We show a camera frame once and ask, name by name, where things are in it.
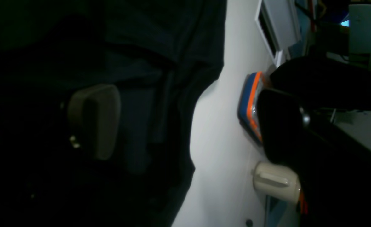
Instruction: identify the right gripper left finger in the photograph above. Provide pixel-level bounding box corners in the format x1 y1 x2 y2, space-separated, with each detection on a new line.
66 84 121 160

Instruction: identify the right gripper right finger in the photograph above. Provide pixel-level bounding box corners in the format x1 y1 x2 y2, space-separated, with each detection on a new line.
257 89 371 227

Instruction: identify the black T-shirt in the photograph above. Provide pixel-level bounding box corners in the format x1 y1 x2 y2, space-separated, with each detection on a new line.
0 0 227 227

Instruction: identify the cream plastic knob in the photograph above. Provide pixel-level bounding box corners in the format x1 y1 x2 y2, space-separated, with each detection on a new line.
252 162 302 205

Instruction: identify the black round object at left edge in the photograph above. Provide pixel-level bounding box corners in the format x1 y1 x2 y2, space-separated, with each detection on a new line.
270 56 371 111

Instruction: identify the white tray with black slot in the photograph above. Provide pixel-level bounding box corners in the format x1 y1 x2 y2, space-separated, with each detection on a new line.
255 0 302 67

